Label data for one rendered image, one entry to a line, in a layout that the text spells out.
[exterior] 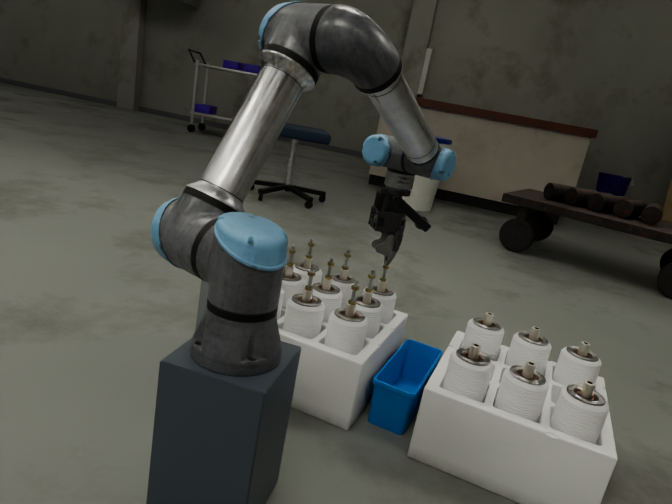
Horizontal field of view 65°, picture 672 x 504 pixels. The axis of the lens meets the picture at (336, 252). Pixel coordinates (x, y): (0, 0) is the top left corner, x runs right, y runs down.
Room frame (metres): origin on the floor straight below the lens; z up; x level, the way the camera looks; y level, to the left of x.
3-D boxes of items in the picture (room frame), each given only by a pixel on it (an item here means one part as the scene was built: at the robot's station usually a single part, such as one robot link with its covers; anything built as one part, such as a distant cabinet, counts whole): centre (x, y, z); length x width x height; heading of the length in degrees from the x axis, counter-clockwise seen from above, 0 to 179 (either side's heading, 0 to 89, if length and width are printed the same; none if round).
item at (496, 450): (1.14, -0.49, 0.09); 0.39 x 0.39 x 0.18; 69
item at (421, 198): (4.42, -0.53, 0.30); 0.50 x 0.49 x 0.60; 171
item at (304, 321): (1.22, 0.05, 0.16); 0.10 x 0.10 x 0.18
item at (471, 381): (1.07, -0.34, 0.16); 0.10 x 0.10 x 0.18
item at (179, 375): (0.80, 0.14, 0.15); 0.18 x 0.18 x 0.30; 78
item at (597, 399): (0.99, -0.56, 0.25); 0.08 x 0.08 x 0.01
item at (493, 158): (6.16, -1.35, 0.45); 2.39 x 1.93 x 0.90; 168
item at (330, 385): (1.33, 0.01, 0.09); 0.39 x 0.39 x 0.18; 69
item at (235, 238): (0.81, 0.14, 0.47); 0.13 x 0.12 x 0.14; 54
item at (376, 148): (1.30, -0.09, 0.64); 0.11 x 0.11 x 0.08; 54
